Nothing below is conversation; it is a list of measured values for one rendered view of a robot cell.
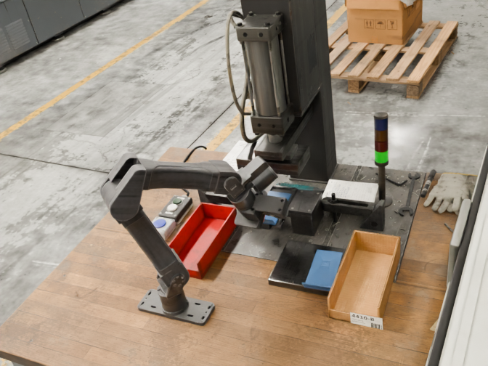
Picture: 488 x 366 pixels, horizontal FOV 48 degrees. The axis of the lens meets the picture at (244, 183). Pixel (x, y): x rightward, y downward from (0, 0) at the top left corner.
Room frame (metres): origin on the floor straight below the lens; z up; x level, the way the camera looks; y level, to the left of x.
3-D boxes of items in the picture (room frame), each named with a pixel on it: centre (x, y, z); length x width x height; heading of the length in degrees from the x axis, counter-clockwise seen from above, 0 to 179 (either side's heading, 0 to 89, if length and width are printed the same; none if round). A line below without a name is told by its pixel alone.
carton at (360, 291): (0.97, -0.26, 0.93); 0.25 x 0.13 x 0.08; 151
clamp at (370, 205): (1.23, -0.28, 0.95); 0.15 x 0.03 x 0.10; 61
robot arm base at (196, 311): (1.02, 0.23, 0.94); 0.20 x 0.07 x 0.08; 61
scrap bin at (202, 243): (1.24, 0.15, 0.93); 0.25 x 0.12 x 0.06; 151
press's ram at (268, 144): (1.36, -0.13, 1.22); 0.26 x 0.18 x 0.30; 151
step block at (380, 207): (1.19, -0.34, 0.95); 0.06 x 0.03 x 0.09; 61
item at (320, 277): (1.03, -0.16, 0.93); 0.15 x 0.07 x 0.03; 154
